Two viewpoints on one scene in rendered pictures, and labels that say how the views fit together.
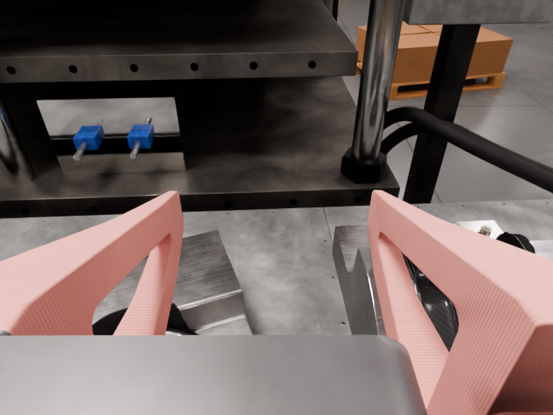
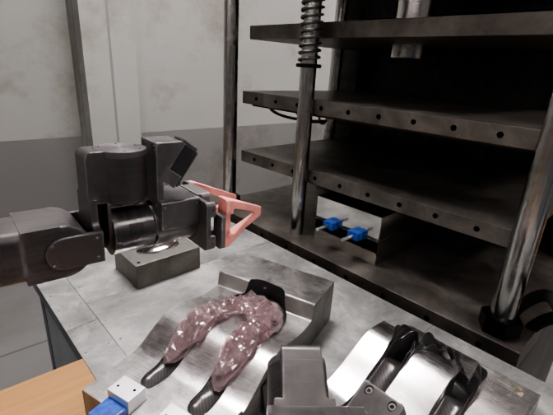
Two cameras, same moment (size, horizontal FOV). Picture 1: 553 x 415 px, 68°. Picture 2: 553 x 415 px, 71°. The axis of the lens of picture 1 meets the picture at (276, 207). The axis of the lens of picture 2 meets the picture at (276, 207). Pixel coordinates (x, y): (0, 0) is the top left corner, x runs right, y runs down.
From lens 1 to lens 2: 51 cm
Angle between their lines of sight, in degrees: 46
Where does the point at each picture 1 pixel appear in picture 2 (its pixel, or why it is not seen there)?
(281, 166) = (437, 293)
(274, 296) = (347, 339)
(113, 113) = (348, 215)
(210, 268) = (312, 290)
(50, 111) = (321, 202)
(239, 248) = (355, 311)
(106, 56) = (356, 184)
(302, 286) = not seen: hidden behind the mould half
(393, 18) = (532, 214)
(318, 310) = not seen: hidden behind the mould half
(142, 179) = (347, 258)
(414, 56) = not seen: outside the picture
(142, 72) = (370, 198)
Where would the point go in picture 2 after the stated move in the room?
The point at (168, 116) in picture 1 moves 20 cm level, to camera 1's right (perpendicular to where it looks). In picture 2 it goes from (374, 227) to (432, 251)
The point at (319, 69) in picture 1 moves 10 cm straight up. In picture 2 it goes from (481, 234) to (490, 198)
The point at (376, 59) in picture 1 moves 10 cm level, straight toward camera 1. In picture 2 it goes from (515, 239) to (486, 245)
